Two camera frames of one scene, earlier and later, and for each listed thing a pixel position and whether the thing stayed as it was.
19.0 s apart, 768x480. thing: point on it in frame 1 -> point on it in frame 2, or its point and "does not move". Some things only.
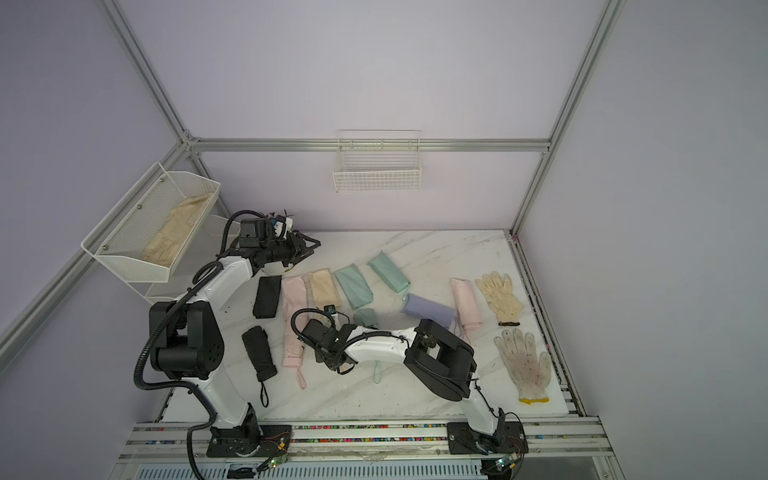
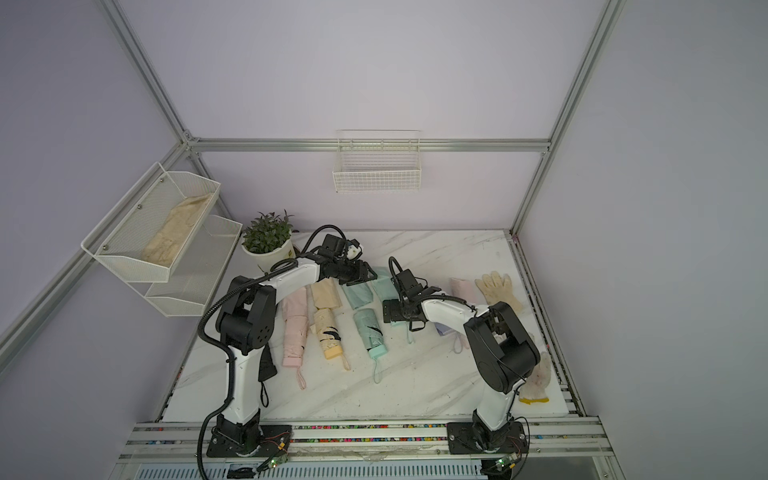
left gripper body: x=287 y=252 -> x=349 y=273
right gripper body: x=324 y=355 -> x=399 y=309
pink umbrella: x=293 y=349 does not move
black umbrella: x=256 y=340 does not move
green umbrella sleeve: x=357 y=291 does not move
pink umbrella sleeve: x=296 y=294 does not move
